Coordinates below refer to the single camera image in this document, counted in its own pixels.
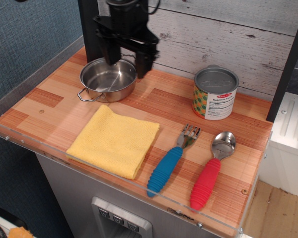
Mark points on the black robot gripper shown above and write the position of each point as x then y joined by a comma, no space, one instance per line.
127,27

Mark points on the small stainless steel pot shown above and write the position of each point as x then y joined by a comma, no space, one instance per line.
107,83

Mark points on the yellow folded cloth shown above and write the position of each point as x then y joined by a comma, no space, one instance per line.
115,143

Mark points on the toy food can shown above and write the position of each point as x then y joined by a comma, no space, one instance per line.
214,92

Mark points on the grey toy fridge cabinet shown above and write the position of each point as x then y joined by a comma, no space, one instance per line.
101,208

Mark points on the white toy sink unit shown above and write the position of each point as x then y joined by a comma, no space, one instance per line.
279,166

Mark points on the orange object bottom left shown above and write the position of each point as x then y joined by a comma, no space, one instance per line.
20,232

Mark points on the blue handled fork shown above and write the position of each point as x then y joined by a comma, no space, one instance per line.
161,174

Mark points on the red handled spoon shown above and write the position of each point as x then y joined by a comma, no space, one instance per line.
222,146

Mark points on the black right shelf post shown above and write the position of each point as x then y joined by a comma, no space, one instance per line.
284,81

